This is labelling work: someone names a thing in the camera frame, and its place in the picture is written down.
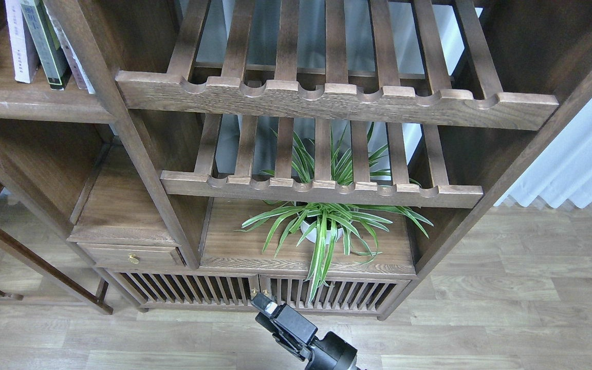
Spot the green spider plant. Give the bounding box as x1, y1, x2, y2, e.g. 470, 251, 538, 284
237, 133, 434, 303

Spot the green and black book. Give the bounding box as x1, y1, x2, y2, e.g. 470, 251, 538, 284
20, 1, 70, 90

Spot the white standing book on shelf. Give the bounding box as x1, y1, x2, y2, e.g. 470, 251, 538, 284
45, 5, 96, 94

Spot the white plant pot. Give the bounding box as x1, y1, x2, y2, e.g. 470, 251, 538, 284
301, 216, 344, 245

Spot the white cream paperback book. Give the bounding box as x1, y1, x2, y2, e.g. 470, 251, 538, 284
5, 0, 40, 84

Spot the white curtain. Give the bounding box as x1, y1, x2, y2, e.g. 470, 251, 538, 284
496, 98, 592, 208

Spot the brass drawer knob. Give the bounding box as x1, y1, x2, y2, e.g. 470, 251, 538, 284
128, 253, 140, 265

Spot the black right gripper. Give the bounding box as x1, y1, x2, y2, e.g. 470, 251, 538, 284
251, 293, 359, 369

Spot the dark wooden bookshelf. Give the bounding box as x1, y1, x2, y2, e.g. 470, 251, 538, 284
0, 1, 592, 320

